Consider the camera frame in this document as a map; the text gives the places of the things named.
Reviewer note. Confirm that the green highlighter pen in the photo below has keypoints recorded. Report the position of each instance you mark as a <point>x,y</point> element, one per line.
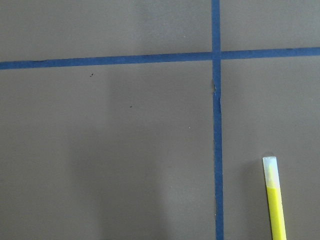
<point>274,198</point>

